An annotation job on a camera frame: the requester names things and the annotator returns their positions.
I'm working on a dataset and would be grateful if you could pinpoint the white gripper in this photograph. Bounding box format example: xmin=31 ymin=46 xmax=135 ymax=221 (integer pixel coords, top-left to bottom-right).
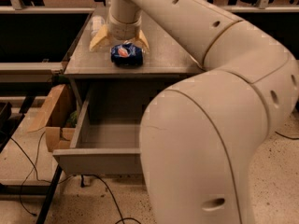
xmin=89 ymin=16 xmax=150 ymax=52

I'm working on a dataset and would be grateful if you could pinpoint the blue pepsi can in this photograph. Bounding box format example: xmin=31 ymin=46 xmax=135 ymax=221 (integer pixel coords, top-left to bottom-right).
xmin=110 ymin=43 xmax=143 ymax=66

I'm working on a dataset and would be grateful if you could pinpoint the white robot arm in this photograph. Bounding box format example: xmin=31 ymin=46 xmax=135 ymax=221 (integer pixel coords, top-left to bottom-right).
xmin=93 ymin=0 xmax=298 ymax=224

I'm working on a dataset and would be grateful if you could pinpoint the grey open top drawer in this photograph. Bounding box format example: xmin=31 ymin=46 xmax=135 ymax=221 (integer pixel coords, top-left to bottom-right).
xmin=53 ymin=88 xmax=142 ymax=175

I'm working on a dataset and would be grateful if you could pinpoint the clear plastic water bottle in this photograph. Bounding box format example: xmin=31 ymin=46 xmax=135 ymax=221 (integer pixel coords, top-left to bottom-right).
xmin=90 ymin=16 xmax=106 ymax=38

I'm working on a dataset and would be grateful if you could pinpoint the grey cabinet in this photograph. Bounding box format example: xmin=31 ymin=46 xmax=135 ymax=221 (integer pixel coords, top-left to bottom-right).
xmin=63 ymin=6 xmax=206 ymax=110

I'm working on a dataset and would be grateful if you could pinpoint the green object in box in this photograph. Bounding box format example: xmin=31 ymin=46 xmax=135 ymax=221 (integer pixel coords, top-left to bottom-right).
xmin=65 ymin=111 xmax=77 ymax=128

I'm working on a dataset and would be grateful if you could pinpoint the brown cardboard box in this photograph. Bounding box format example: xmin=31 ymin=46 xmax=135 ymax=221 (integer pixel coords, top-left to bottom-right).
xmin=27 ymin=84 xmax=76 ymax=152

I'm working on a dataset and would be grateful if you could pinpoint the black floor cable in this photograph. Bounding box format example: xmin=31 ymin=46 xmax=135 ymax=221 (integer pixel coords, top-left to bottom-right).
xmin=8 ymin=131 xmax=142 ymax=224

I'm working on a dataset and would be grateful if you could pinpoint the black cable at right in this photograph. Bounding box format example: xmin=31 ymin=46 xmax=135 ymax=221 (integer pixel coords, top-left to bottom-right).
xmin=275 ymin=131 xmax=299 ymax=141

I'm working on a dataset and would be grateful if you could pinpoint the black table leg frame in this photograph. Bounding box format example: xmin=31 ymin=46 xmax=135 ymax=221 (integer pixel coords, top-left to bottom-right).
xmin=0 ymin=102 xmax=62 ymax=224

